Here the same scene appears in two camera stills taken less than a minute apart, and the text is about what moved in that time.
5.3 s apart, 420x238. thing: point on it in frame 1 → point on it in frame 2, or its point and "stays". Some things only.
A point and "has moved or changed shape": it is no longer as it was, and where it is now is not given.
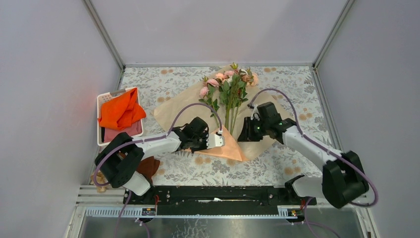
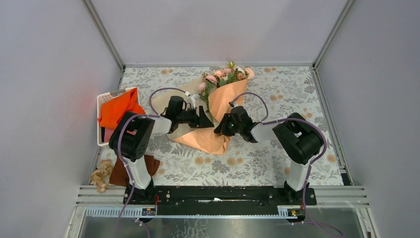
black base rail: [222, 200] stays
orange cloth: [120, 113] stays
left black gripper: [204, 136] → [201, 121]
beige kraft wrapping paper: [221, 101] has moved or changed shape
